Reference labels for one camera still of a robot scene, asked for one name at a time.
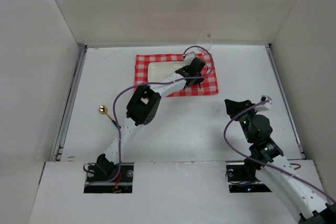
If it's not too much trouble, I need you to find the red white checkered cloth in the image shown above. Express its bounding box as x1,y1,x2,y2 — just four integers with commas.
134,53,219,97

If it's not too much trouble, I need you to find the clear wine glass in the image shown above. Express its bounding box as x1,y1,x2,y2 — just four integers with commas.
197,31,212,53

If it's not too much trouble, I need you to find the white rectangular plate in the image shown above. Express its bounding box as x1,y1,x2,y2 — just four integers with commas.
147,61,186,82

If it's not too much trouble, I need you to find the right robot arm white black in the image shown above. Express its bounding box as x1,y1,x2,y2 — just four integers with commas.
224,95,335,223

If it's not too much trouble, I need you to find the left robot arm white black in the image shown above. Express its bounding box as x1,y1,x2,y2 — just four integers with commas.
91,54,206,180

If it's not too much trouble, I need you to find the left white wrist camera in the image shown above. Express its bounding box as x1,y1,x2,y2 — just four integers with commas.
183,51,196,65

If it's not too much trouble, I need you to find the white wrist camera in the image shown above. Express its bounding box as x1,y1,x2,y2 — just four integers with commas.
255,95,272,112
183,51,196,65

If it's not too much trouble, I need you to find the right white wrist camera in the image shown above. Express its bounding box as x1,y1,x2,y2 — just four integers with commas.
255,95,272,112

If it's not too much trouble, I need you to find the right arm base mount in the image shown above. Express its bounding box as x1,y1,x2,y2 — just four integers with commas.
225,162,271,194

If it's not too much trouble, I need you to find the right aluminium table rail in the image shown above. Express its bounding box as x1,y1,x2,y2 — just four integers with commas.
265,44,307,159

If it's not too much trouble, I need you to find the aluminium table rail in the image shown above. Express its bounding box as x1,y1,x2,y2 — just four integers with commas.
50,43,88,162
265,44,307,159

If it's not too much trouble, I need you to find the gold spoon teal handle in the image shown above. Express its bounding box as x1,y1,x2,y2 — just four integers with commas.
98,105,118,128

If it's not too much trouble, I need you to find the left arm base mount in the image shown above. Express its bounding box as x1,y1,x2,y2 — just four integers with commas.
83,154,134,194

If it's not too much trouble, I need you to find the left aluminium table rail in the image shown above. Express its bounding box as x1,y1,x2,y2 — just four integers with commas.
50,43,88,162

